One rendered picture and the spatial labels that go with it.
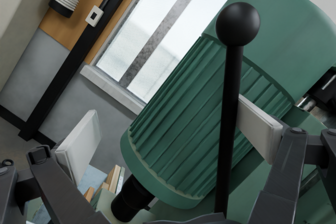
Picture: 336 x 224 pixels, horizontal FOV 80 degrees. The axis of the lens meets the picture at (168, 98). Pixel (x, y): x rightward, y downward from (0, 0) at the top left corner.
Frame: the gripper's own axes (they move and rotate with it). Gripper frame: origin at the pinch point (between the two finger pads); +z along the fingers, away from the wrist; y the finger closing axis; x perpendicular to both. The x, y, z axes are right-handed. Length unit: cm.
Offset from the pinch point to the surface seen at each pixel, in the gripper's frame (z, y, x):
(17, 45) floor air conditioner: 146, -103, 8
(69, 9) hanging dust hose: 141, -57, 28
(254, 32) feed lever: -1.3, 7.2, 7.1
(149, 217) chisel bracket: 15.8, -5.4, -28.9
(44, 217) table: 20.0, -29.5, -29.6
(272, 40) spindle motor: 6.0, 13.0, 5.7
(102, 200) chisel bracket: 14.3, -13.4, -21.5
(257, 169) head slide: 7.1, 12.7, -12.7
